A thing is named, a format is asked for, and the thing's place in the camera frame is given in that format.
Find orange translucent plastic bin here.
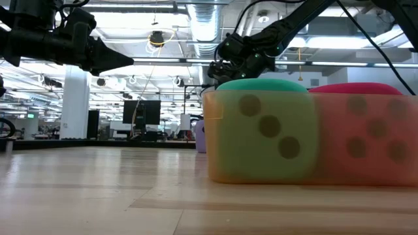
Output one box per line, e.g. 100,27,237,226
202,89,418,188

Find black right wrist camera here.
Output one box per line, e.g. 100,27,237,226
216,31,249,61

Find large teal foam die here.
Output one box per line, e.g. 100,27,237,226
214,78,320,184

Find black cabinet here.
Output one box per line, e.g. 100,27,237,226
87,110,100,140

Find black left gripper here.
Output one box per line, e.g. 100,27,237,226
48,21,135,76

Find black ceiling dome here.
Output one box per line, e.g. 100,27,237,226
149,30,165,48

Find black background monitor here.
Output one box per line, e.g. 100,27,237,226
122,99,162,125

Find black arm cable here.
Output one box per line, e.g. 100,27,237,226
335,0,417,97

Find ribbed silver ceiling duct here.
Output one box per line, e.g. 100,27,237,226
187,3,223,59

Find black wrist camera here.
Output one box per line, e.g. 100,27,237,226
216,31,249,61
63,7,98,37

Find large red foam die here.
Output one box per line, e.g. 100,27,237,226
308,82,418,187

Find white building pillar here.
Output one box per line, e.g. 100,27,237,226
60,65,90,140

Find large purple foam die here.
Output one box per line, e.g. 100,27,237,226
195,119,208,154

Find white sign board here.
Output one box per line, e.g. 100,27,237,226
180,114,191,132

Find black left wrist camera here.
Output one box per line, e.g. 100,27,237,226
63,7,98,37

